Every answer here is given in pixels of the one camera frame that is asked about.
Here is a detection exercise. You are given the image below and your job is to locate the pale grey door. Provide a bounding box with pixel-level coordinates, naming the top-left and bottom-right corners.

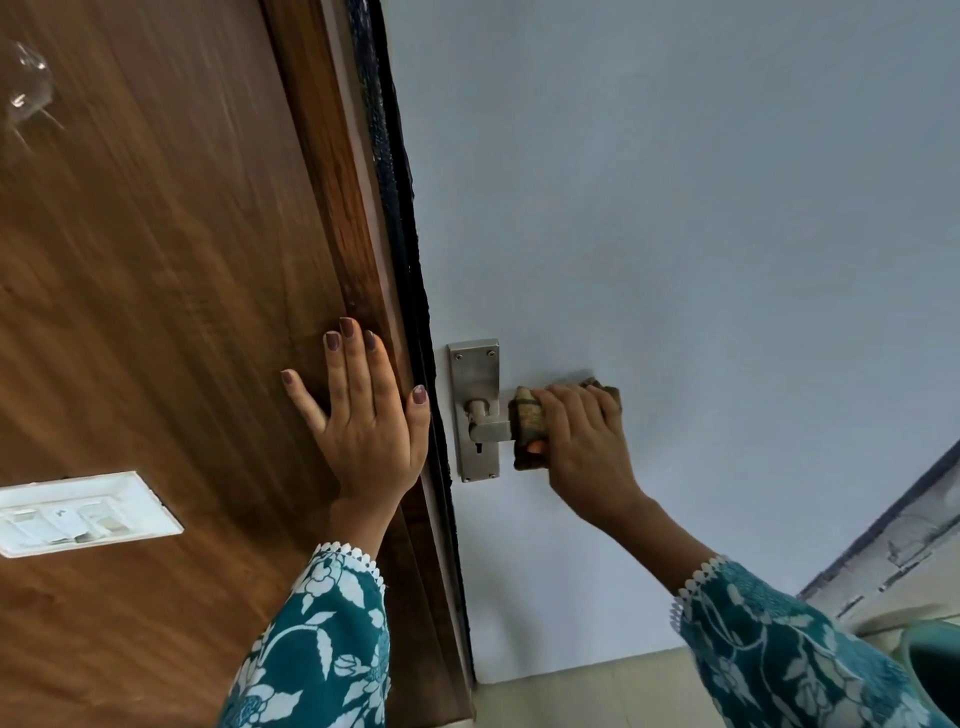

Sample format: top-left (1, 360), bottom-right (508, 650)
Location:
top-left (378, 0), bottom-right (960, 685)

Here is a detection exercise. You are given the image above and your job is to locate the person's right forearm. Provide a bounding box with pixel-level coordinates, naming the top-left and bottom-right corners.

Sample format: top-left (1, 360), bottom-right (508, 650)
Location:
top-left (600, 491), bottom-right (955, 728)

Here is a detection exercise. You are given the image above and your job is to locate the white switch plate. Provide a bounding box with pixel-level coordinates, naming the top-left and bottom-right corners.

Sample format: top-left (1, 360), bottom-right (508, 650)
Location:
top-left (0, 471), bottom-right (185, 560)

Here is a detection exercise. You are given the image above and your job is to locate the person's left forearm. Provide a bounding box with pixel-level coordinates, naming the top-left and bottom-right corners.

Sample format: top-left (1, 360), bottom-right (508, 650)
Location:
top-left (217, 496), bottom-right (400, 728)

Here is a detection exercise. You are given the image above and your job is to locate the clear plastic wall hook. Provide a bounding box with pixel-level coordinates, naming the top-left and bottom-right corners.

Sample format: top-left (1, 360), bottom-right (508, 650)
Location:
top-left (3, 41), bottom-right (65, 151)

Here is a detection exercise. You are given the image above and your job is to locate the person's left hand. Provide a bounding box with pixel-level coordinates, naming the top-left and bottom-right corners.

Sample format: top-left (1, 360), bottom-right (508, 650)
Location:
top-left (280, 316), bottom-right (432, 506)

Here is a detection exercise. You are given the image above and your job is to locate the metal door handle with plate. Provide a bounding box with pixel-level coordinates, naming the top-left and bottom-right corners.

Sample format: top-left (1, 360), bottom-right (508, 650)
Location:
top-left (447, 339), bottom-right (516, 483)

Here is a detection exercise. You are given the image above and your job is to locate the person's right hand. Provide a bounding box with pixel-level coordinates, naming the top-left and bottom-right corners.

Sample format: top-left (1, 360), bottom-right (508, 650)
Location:
top-left (526, 383), bottom-right (647, 528)

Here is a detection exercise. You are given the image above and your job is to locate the brown wooden door frame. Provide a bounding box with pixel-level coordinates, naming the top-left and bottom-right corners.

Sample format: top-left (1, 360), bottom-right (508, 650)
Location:
top-left (261, 0), bottom-right (475, 728)

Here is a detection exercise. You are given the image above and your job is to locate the black door seal strip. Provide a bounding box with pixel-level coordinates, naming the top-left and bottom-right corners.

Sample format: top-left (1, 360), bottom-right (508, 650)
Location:
top-left (346, 0), bottom-right (475, 680)

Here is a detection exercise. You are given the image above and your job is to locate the brown wooden wall panel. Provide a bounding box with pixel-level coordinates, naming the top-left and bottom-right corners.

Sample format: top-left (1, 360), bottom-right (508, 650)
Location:
top-left (0, 0), bottom-right (410, 728)

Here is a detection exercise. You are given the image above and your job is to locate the brown cleaning cloth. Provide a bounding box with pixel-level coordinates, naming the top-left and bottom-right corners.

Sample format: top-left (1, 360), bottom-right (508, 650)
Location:
top-left (508, 377), bottom-right (623, 472)

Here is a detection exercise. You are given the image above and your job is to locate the teal plastic bucket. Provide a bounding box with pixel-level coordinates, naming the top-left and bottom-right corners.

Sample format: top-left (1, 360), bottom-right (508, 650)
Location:
top-left (896, 620), bottom-right (960, 726)

